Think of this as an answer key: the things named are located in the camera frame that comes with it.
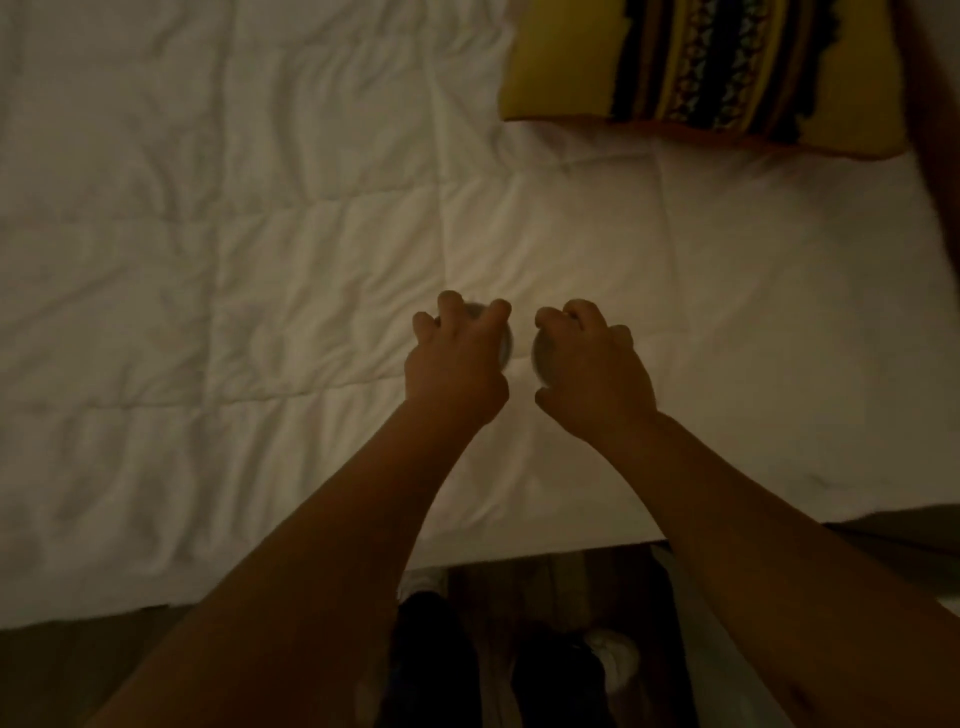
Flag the person's right hand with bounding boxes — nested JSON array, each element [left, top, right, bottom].
[[533, 298, 660, 445]]

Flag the person's left hand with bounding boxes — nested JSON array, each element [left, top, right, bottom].
[[404, 290, 516, 430]]

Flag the small round grey object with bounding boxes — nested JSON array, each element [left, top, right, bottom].
[[463, 301, 518, 370], [529, 327, 561, 389]]

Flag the person's left forearm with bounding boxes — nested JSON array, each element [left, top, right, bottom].
[[81, 405, 489, 728]]

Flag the person's right forearm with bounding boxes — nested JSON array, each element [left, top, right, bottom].
[[596, 411, 960, 728]]

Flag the person's left white shoe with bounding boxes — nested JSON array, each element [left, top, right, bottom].
[[396, 567, 451, 603]]

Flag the person's white shoe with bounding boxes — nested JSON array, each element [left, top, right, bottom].
[[396, 567, 451, 603], [583, 627, 643, 695]]

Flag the white quilted bedspread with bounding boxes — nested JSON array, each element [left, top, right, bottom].
[[0, 0, 960, 633]]

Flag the person's right white shoe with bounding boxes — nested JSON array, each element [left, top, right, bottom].
[[583, 627, 643, 695]]

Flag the yellow patterned striped pillow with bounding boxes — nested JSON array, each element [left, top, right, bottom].
[[498, 0, 913, 161]]

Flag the person's black trousers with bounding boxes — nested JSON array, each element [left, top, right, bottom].
[[373, 591, 625, 728]]

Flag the dark brown wooden headboard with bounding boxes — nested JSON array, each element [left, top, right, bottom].
[[891, 0, 960, 282]]

